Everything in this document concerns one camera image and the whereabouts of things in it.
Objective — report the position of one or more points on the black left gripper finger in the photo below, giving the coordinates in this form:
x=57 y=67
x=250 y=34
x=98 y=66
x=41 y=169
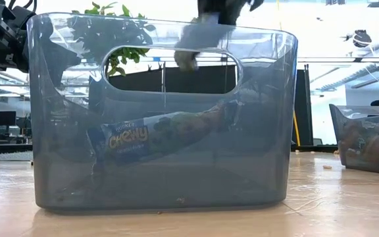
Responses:
x=64 y=62

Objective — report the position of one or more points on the blue Quaker Chewy bar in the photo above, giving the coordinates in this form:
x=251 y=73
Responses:
x=127 y=138
x=202 y=36

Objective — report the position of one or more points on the blue orange peanut butter bar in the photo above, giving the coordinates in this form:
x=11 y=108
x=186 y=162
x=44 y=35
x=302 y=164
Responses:
x=377 y=141
x=352 y=138

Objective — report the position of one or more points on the granola crumb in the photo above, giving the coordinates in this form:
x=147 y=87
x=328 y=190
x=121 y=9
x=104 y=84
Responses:
x=327 y=167

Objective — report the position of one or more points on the potted green plant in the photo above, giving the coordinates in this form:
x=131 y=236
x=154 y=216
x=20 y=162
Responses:
x=125 y=54

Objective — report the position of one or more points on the dark background monitor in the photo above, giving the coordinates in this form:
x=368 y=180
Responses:
x=4 y=118

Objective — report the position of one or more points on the dark woven table mat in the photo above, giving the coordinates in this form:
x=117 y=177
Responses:
x=5 y=156

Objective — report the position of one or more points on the black ceiling fixture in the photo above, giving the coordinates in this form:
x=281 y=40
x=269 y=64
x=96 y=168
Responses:
x=360 y=37

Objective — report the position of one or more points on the grey translucent plastic bin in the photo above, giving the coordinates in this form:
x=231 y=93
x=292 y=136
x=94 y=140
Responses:
x=143 y=184
x=336 y=115

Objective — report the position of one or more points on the person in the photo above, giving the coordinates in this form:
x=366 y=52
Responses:
x=377 y=103

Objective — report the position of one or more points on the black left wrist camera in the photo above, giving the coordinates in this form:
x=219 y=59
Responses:
x=21 y=18

